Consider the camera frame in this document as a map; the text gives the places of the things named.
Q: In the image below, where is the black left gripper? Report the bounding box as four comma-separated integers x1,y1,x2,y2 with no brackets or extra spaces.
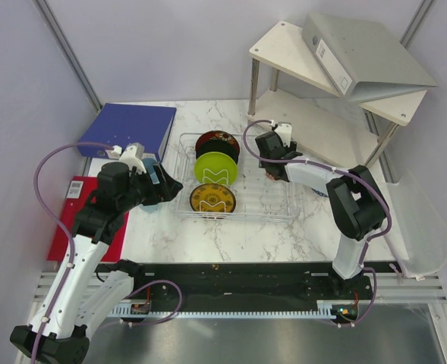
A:
118,162,182,212

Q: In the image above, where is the light blue cup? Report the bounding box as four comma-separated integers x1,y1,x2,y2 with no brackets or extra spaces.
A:
142,158,159,185

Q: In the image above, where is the light blue mug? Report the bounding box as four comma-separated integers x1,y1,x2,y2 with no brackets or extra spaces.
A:
138,204,159,213

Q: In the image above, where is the blue patterned bowl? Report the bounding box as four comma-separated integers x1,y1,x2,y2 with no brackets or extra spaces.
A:
312,189,329,198

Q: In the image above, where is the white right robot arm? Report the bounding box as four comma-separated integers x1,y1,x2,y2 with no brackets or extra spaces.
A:
255,131,390,299

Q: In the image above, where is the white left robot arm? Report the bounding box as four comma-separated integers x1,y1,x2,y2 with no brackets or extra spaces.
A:
10,162,183,363

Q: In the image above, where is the yellow patterned black plate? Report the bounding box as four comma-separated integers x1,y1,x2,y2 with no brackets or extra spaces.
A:
189,184,236,213

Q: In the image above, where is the lime green plate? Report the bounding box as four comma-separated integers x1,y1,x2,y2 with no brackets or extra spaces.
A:
194,152,238,186

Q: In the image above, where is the cream two-tier shelf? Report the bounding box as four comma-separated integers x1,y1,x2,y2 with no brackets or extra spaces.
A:
247,20,426,168

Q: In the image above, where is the red folder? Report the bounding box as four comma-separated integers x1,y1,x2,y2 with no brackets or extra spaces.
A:
47,176,129,263

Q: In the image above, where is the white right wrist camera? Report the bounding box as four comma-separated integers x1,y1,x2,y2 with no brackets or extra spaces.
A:
270,121,292,147

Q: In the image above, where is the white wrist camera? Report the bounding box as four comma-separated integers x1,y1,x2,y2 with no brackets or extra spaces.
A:
270,121,292,147
106,143,146,174

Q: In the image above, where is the white plate holder wire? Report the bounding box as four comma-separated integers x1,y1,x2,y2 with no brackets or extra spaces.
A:
202,168,230,187

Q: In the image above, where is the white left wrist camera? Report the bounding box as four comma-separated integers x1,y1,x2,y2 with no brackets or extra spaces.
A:
106,143,146,174

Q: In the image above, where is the clear wire dish rack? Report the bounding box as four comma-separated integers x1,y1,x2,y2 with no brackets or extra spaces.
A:
170,133,300,223

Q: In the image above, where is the blue ring binder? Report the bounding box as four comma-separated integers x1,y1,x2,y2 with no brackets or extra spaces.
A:
78,103,177,162

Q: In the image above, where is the grey ring binder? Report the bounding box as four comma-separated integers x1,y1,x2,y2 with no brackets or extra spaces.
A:
301,11,438,102

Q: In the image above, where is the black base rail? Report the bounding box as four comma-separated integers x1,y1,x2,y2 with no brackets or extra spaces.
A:
129,262,373,312

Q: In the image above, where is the light blue cable duct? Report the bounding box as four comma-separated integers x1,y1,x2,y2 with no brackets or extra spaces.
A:
108,301,359,320

